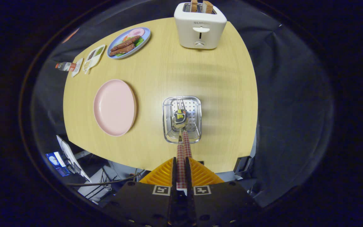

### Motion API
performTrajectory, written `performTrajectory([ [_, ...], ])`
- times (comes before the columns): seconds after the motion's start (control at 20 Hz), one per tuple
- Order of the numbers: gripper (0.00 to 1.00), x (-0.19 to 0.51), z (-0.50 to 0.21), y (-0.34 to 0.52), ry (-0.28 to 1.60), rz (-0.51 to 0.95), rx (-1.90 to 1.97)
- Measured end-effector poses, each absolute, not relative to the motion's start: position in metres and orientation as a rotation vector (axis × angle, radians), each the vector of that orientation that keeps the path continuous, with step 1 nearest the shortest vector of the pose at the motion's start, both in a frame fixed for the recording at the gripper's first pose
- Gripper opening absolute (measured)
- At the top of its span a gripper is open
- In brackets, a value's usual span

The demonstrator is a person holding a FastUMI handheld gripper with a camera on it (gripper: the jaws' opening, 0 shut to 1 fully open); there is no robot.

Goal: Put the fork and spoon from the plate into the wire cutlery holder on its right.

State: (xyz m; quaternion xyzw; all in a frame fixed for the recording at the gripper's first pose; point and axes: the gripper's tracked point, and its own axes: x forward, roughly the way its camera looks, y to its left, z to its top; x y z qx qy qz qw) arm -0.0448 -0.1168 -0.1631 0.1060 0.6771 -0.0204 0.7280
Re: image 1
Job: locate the white square coaster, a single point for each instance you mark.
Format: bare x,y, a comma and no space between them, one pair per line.
77,67

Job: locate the pink ham slice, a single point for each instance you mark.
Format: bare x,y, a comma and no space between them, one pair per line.
136,32

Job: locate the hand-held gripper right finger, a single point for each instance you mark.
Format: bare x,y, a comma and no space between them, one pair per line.
216,201

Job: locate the brown meat strip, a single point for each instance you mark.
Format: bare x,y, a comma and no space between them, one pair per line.
126,43
122,50

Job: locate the blue plate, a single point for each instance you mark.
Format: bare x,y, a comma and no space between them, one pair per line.
146,36

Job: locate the clear bottle with red label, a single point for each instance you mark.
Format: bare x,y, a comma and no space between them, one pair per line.
65,66

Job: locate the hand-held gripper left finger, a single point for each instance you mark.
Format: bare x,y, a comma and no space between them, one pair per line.
146,201

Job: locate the white toaster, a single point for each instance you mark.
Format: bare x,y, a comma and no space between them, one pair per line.
200,22

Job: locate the small black box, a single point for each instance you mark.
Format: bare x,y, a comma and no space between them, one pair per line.
242,164

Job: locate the white divided condiment tray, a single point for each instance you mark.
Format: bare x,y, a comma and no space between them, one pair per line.
94,58

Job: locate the white board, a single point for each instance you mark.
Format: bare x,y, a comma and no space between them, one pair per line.
71,156

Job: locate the perforated metal basket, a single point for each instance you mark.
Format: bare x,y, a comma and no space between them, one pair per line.
196,107

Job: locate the pink plate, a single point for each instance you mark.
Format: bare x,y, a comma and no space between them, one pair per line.
115,107

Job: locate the green lettuce leaves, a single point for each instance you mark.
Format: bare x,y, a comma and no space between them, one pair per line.
139,41

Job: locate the laptop screen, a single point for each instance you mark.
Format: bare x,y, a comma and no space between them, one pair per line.
57,162

